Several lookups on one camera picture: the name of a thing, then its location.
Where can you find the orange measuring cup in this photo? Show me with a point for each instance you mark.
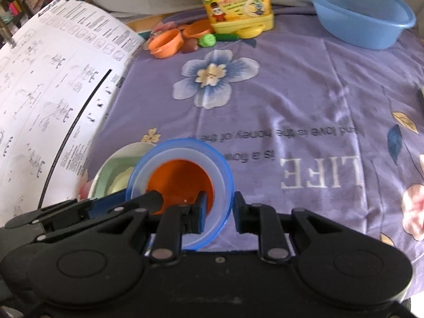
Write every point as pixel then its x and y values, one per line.
pixel 166 44
pixel 198 29

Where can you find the small orange bowl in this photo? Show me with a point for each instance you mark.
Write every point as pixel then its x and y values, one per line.
pixel 179 182

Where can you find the cream flower-shaped plate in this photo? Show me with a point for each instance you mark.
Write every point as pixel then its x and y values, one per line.
pixel 120 182

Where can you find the purple floral tablecloth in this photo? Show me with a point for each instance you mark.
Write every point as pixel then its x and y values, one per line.
pixel 302 118

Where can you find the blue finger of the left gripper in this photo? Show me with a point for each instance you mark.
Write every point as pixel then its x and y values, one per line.
pixel 72 212

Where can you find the orange measuring cup front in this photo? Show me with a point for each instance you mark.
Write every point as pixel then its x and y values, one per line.
pixel 166 44

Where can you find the brown toy ball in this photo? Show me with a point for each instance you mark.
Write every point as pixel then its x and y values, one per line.
pixel 190 45

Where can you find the green toy cucumber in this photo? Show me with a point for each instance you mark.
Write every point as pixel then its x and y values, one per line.
pixel 226 37

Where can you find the white printed instruction sheet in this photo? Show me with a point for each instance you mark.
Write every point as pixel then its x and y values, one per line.
pixel 58 79

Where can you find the yellow toy lemon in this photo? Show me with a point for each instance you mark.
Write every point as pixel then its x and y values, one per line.
pixel 250 32

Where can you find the green toy ball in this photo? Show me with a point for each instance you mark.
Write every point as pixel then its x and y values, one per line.
pixel 207 40

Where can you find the green square plate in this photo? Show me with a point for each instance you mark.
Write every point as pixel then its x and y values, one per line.
pixel 112 175

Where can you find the large blue plastic basin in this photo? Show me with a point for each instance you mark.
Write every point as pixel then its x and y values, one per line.
pixel 369 24

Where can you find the orange measuring cup rear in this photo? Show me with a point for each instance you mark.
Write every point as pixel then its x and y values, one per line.
pixel 198 29

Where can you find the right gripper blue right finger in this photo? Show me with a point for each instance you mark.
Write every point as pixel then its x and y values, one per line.
pixel 263 221

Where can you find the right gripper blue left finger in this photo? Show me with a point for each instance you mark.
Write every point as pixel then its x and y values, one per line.
pixel 175 222

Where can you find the small blue plastic bowl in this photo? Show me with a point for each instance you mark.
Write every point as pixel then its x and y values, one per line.
pixel 218 172

